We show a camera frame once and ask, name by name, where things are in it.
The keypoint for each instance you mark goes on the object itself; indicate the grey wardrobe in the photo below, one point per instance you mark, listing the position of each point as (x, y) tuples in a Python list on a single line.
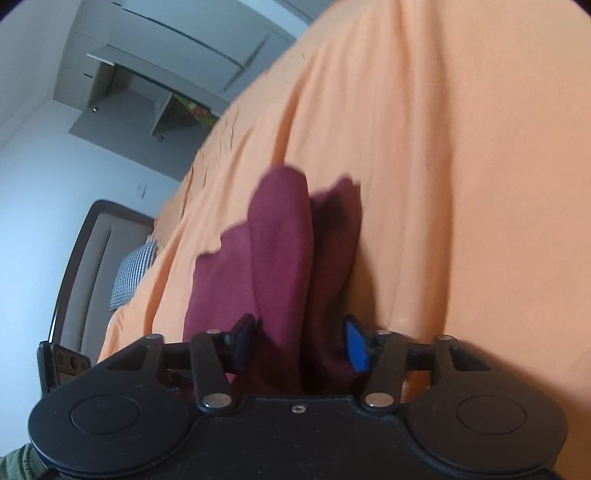
[(152, 69)]

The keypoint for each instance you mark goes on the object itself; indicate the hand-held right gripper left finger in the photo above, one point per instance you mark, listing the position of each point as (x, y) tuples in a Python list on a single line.
[(242, 344)]

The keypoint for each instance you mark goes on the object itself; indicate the white wall switch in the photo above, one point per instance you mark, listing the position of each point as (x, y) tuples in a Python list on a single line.
[(141, 190)]

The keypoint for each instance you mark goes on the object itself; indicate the dark brown headboard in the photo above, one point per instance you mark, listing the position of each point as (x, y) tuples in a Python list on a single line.
[(78, 258)]

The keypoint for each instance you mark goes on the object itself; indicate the orange bedsheet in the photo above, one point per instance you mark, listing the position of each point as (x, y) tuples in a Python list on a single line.
[(461, 184)]

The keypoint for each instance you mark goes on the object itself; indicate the colourful printed bag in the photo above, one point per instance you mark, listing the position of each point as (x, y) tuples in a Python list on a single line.
[(196, 110)]

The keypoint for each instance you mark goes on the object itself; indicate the checked pillow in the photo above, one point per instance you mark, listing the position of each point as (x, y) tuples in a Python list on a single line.
[(131, 277)]

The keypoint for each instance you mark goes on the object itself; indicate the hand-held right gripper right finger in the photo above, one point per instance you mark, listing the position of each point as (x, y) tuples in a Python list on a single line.
[(356, 346)]

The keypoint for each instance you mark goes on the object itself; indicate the person's green clothing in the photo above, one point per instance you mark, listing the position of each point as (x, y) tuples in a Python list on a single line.
[(16, 464)]

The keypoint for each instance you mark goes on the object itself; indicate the maroon garment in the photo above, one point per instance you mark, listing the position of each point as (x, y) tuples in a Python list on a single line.
[(277, 254)]

